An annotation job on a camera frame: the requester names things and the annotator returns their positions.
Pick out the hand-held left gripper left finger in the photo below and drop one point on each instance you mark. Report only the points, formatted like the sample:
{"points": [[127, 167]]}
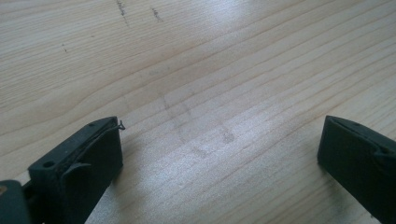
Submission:
{"points": [[77, 174]]}

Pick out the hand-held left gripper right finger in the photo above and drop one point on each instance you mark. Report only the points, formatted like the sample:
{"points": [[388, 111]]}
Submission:
{"points": [[361, 161]]}

